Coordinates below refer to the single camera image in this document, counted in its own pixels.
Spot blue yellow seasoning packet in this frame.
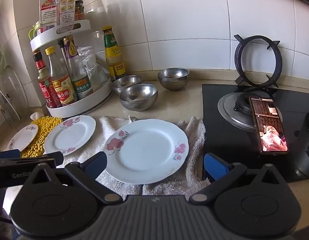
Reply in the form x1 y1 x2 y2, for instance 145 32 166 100
58 0 75 27

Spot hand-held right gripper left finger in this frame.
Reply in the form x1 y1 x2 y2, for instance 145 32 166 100
23 152 124 205

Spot white two-tier turntable rack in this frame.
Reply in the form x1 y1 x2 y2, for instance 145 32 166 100
30 19 112 119

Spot yellow chenille mat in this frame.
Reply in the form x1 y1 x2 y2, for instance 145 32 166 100
20 116 64 158

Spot black appliance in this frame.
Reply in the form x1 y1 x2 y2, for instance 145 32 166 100
295 110 309 179

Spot green yellow label bottle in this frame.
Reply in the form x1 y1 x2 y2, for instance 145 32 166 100
102 26 127 80

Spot yellow cap vinegar bottle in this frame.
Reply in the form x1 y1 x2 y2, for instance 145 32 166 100
45 46 77 106

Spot white plate pink flowers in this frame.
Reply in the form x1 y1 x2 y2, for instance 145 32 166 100
104 119 189 185
44 115 97 156

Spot stainless steel bowl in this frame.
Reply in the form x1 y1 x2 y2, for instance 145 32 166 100
157 68 190 92
119 84 158 112
111 75 143 94

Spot red white seasoning packet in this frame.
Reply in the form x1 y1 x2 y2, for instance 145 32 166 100
39 0 60 32

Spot green lid jar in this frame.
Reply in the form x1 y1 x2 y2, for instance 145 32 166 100
74 0 85 22

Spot white terry towel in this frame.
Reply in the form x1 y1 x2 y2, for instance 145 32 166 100
62 115 211 197

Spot smartphone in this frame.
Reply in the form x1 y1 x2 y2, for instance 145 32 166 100
249 96 289 155

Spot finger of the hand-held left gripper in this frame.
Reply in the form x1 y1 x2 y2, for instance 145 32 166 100
38 152 64 168
0 149 22 159

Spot black pan support ring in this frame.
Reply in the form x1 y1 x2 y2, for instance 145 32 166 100
234 34 283 88

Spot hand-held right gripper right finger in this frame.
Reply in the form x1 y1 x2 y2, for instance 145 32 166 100
189 152 286 205

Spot clear plastic container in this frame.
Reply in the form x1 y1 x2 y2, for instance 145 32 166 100
0 65 29 120

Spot red label sauce bottle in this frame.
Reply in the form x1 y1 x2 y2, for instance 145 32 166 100
33 50 62 108

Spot round metal stove burner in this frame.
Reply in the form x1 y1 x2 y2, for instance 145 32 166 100
217 92 283 133

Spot clear plastic bag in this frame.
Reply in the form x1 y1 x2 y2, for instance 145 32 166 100
77 45 110 90

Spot white plate multicoloured flowers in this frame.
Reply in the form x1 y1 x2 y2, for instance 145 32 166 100
6 124 39 152

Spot black glass gas stove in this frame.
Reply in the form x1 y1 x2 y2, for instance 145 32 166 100
201 84 309 183

